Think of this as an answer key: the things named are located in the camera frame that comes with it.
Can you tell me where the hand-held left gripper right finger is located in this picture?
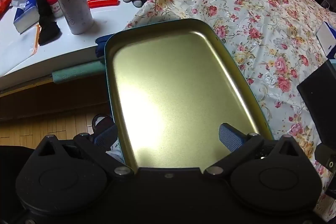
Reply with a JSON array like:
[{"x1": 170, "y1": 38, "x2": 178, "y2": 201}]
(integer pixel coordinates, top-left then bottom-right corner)
[{"x1": 203, "y1": 123, "x2": 300, "y2": 178}]

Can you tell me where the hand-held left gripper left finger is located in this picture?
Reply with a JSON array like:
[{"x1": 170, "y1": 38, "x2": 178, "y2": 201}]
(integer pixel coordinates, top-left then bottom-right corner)
[{"x1": 37, "y1": 123, "x2": 134, "y2": 180}]

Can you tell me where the gold metal tin tray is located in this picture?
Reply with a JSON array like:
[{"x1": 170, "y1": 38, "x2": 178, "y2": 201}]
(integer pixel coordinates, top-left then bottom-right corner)
[{"x1": 104, "y1": 18, "x2": 275, "y2": 170}]

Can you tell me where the black slipper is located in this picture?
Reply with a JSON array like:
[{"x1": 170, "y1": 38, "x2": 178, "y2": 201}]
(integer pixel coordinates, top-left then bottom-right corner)
[{"x1": 92, "y1": 114, "x2": 114, "y2": 135}]

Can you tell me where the black box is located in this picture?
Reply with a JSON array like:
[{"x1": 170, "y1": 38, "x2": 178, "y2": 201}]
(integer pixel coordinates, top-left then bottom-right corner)
[{"x1": 297, "y1": 58, "x2": 336, "y2": 144}]

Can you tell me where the green foam edge guard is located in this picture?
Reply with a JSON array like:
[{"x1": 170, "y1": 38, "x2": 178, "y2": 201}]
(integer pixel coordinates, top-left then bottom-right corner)
[{"x1": 52, "y1": 60, "x2": 107, "y2": 84}]

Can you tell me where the blue table corner guard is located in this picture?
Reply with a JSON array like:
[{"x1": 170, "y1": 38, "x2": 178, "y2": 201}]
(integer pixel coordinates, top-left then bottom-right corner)
[{"x1": 95, "y1": 32, "x2": 116, "y2": 59}]

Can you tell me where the orange-edged plastic sleeve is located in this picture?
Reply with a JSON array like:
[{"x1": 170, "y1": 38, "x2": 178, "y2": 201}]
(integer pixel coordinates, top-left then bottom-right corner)
[{"x1": 30, "y1": 25, "x2": 41, "y2": 55}]

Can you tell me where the white and blue box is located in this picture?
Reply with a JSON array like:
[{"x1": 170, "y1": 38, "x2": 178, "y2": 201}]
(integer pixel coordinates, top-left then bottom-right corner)
[{"x1": 316, "y1": 21, "x2": 336, "y2": 59}]

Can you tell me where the floral blanket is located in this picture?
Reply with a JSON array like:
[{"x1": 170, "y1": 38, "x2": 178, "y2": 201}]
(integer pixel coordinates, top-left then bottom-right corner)
[{"x1": 123, "y1": 0, "x2": 336, "y2": 222}]

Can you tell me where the red plastic case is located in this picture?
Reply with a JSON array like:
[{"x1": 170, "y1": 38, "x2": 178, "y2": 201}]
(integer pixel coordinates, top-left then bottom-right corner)
[{"x1": 87, "y1": 0, "x2": 120, "y2": 8}]

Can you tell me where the small red bottle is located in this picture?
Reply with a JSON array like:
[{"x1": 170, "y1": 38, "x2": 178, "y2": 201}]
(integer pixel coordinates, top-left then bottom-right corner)
[{"x1": 46, "y1": 0, "x2": 63, "y2": 18}]

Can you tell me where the blue tissue box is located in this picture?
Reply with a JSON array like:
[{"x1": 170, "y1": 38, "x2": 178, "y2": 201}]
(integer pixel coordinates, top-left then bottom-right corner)
[{"x1": 10, "y1": 0, "x2": 40, "y2": 34}]

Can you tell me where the red packet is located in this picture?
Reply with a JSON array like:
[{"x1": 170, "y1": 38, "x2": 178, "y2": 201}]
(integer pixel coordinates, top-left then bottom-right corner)
[{"x1": 0, "y1": 0, "x2": 13, "y2": 14}]

